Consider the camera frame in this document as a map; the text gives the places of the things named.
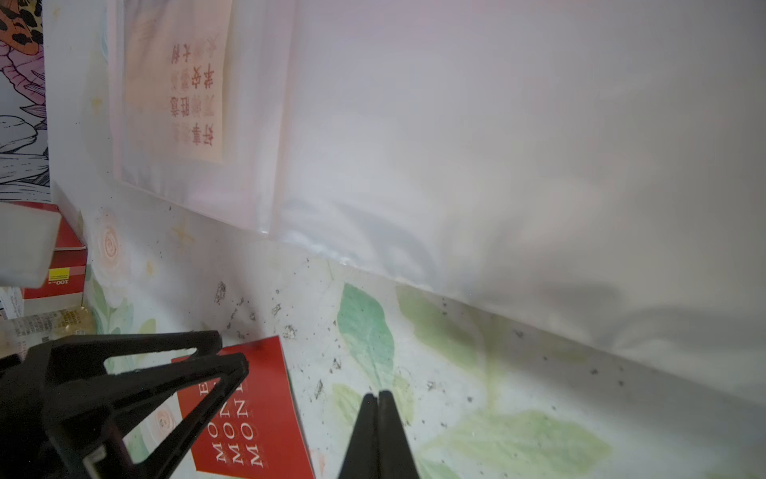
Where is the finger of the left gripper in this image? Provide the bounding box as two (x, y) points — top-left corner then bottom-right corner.
(1, 331), (223, 407)
(42, 353), (249, 478)

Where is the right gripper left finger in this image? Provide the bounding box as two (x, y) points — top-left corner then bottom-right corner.
(338, 393), (380, 479)

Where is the pink elephant photo album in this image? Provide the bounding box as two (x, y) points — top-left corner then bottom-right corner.
(106, 1), (765, 403)

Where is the red box at left edge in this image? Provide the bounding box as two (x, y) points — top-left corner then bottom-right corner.
(18, 202), (88, 303)

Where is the red money money card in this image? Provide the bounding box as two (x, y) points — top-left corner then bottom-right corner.
(174, 336), (315, 478)

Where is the pale pink text card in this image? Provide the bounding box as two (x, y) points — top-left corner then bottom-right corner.
(123, 1), (233, 164)

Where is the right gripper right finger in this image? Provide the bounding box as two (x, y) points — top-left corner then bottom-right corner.
(376, 390), (420, 479)

